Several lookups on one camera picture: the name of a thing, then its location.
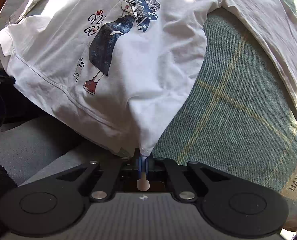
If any white printed t-shirt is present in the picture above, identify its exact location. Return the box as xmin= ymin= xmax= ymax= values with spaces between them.
xmin=0 ymin=0 xmax=297 ymax=193

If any green plaid bed blanket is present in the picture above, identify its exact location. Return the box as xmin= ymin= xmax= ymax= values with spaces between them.
xmin=0 ymin=0 xmax=297 ymax=230

